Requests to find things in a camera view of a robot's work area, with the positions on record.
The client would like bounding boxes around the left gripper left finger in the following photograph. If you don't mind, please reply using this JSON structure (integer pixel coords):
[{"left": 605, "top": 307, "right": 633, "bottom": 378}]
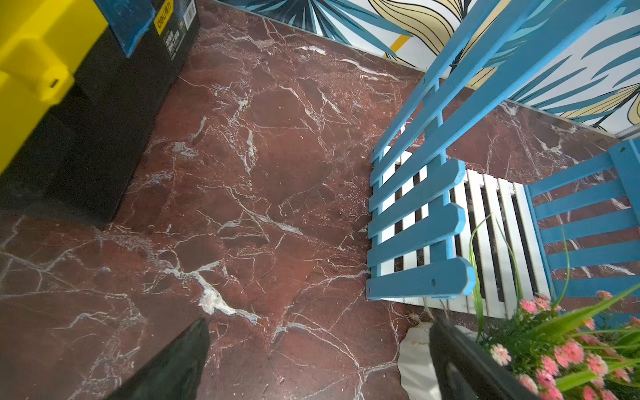
[{"left": 108, "top": 318, "right": 210, "bottom": 399}]

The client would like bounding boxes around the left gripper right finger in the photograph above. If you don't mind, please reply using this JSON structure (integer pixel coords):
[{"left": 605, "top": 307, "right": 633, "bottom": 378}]
[{"left": 429, "top": 319, "right": 537, "bottom": 400}]

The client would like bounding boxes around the blue white wooden rack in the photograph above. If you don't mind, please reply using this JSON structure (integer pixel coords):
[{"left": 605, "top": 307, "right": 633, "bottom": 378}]
[{"left": 366, "top": 1, "right": 639, "bottom": 318}]

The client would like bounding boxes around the yellow black toolbox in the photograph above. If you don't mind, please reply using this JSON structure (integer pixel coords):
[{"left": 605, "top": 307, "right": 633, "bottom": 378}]
[{"left": 1, "top": 1, "right": 199, "bottom": 225}]

